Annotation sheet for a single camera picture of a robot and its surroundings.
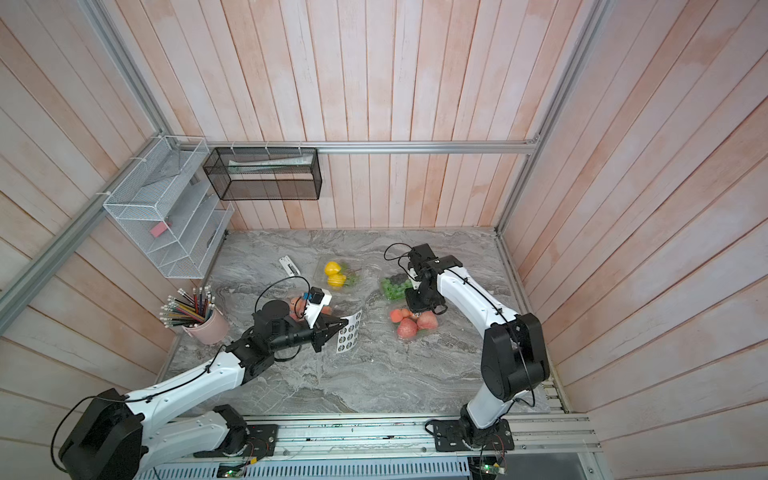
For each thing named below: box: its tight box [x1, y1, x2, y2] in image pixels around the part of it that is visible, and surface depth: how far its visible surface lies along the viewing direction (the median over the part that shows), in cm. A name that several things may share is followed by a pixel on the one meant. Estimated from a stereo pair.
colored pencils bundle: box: [159, 285, 216, 328], surface depth 85 cm
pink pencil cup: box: [182, 307, 230, 345], surface depth 87 cm
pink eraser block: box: [150, 221, 168, 238], surface depth 84 cm
